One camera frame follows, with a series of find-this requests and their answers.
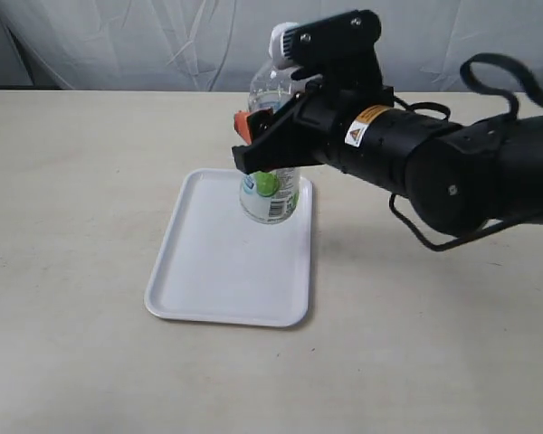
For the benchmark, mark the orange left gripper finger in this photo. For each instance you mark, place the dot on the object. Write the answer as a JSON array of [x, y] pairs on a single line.
[[249, 125]]

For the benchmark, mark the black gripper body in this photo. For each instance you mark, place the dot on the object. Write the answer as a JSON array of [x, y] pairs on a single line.
[[324, 115]]

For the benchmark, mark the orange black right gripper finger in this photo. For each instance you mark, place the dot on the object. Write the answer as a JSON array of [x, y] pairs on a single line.
[[283, 144]]

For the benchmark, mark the clear plastic drink bottle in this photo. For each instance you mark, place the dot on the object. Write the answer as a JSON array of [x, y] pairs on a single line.
[[270, 194]]

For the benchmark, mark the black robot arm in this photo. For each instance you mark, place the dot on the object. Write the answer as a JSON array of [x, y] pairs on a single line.
[[455, 177]]

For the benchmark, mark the white rectangular plastic tray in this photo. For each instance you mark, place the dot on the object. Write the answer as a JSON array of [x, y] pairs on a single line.
[[216, 265]]

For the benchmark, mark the white fabric backdrop curtain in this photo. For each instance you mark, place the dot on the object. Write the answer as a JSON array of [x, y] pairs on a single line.
[[219, 45]]

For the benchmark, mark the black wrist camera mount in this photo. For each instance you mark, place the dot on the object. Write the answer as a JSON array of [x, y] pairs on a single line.
[[340, 49]]

